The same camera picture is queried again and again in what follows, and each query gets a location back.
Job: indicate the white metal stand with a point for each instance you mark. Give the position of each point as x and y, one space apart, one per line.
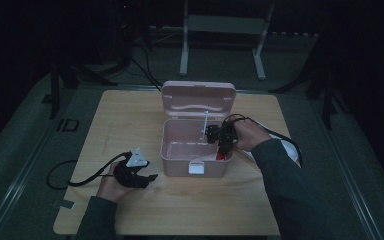
225 25

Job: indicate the pink storage box with lid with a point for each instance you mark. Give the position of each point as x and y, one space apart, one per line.
180 133

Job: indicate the black tripod stand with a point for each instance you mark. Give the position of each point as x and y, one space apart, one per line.
55 90

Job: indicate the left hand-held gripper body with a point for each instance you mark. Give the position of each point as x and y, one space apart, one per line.
130 176

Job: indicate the person's left hand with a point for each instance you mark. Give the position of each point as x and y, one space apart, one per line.
110 188

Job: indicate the grey tape strip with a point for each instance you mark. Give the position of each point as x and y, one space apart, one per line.
63 204

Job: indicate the person's right hand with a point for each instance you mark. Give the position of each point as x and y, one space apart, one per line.
251 133

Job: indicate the black stand with legs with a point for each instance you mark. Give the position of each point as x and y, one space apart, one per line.
326 100

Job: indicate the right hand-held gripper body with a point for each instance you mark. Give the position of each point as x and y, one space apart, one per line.
226 133

